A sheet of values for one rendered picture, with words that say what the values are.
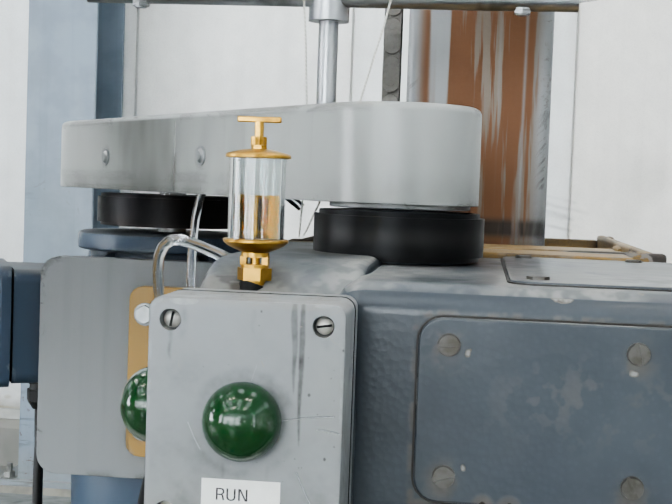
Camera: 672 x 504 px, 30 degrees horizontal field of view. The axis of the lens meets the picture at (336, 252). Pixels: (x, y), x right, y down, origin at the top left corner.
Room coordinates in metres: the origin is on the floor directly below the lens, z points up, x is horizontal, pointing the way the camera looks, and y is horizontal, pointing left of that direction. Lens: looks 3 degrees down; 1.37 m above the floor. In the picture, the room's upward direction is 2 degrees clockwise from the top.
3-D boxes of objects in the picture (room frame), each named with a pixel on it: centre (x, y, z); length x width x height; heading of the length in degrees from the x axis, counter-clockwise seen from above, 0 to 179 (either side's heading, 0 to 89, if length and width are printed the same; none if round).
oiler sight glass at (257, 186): (0.55, 0.04, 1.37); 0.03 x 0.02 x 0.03; 84
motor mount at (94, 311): (0.93, 0.08, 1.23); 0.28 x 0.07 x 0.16; 84
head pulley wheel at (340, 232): (0.66, -0.03, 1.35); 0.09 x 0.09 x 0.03
